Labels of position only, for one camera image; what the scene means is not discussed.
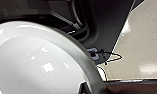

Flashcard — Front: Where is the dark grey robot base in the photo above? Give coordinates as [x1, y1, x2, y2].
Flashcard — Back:
[0, 0, 145, 65]

